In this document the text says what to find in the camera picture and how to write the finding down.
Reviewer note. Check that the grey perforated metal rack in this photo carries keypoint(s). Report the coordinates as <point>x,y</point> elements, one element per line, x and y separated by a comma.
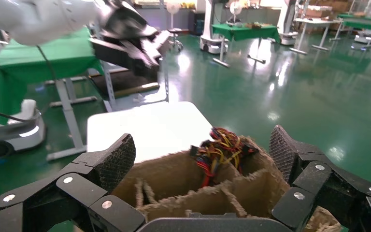
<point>108,86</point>

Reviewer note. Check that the green cloth covered table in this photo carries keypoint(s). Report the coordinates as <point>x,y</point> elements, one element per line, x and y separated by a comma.
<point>364,23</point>
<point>243,32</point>

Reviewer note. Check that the plain brown cardboard box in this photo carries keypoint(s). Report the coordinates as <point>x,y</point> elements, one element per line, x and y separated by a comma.
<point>318,12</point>

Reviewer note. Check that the white wheeled robot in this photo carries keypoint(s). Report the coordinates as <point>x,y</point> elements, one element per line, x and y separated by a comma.
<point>286,22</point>
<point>368,36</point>
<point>209,25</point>

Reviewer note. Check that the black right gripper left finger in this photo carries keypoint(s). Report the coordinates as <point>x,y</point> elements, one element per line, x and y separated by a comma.
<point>112,166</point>

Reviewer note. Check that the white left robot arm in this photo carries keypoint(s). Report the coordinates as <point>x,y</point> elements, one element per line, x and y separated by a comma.
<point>28,19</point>

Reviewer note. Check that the large green tablecloth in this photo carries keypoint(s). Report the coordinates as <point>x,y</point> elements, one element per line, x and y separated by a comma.
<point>44,64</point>

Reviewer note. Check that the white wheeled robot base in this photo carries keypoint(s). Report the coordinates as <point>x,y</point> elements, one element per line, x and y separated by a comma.
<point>19,131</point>

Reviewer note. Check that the white table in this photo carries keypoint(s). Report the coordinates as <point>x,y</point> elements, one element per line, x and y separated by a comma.
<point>315,21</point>

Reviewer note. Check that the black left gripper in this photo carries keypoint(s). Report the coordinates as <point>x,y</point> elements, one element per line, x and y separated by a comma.
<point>124,22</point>

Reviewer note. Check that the dark floor mat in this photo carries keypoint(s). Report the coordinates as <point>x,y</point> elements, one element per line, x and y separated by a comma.
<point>121,81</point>

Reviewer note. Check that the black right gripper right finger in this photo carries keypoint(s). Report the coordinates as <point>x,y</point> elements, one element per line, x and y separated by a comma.
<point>313,179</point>

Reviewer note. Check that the white pedestal fan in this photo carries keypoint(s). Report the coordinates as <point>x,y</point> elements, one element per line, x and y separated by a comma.
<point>235,8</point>
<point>173,9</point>

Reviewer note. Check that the grey metal table frame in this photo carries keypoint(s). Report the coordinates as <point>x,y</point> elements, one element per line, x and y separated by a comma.
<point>68,118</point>

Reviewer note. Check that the divided brown cardboard box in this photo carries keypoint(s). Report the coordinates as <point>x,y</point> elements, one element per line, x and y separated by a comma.
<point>172,179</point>

